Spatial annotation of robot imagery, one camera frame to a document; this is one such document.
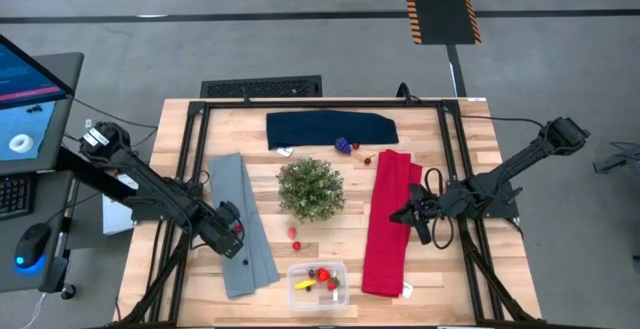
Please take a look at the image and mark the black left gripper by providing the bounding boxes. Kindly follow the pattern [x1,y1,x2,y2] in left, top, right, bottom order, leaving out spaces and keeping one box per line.
[202,201,247,260]

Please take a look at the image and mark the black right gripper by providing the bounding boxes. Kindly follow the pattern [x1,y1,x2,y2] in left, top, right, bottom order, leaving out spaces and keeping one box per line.
[390,183,444,246]

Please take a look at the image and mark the clear plastic tupperware container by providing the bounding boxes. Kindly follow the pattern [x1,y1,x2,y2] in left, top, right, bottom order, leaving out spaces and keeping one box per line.
[286,261,350,312]

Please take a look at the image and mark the red towel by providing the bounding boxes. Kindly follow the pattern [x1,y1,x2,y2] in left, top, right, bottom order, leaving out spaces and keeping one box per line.
[361,149,424,299]

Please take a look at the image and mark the grey towel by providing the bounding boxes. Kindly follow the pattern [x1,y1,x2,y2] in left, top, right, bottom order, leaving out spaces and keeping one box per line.
[207,152,281,299]

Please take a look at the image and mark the green artificial potted plant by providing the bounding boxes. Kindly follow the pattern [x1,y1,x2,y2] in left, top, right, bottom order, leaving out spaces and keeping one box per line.
[276,157,347,224]

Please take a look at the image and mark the navy blue towel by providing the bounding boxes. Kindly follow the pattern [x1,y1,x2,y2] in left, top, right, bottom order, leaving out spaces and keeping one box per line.
[265,110,400,158]

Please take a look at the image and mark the white box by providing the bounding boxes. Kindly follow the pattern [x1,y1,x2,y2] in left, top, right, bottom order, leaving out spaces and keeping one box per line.
[102,171,140,236]

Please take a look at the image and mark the black perforated panel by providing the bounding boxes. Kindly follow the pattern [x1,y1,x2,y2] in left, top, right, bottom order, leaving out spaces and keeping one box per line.
[199,74,324,99]

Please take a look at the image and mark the black desk support beam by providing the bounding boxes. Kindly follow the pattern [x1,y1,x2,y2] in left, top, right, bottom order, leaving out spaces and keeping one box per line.
[54,146,139,208]

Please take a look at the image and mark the black computer mouse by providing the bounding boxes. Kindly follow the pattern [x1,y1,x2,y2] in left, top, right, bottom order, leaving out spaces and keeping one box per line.
[13,222,53,272]

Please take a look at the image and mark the black orange-striped floor mat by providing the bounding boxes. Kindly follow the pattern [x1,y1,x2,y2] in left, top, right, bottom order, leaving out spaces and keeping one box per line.
[401,0,483,46]

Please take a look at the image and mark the black chair base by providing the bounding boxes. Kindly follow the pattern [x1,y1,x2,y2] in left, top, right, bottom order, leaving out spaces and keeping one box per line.
[592,141,640,175]

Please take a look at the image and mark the grey computer desk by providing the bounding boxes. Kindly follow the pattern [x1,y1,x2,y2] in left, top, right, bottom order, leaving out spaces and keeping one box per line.
[0,51,85,301]

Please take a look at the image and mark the black keyboard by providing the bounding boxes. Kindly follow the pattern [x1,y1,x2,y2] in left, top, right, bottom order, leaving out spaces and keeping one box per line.
[0,172,34,220]

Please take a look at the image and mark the computer monitor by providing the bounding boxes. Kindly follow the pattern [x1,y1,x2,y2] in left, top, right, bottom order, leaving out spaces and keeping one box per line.
[0,33,76,164]

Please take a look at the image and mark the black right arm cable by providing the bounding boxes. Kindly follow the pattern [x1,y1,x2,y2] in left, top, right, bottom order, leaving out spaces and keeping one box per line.
[423,167,457,251]

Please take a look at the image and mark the black aluminium table frame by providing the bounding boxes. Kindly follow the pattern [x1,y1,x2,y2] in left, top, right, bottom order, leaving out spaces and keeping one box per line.
[107,97,551,329]

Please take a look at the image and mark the black curved cable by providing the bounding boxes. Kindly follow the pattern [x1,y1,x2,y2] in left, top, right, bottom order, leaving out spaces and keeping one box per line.
[395,82,419,104]

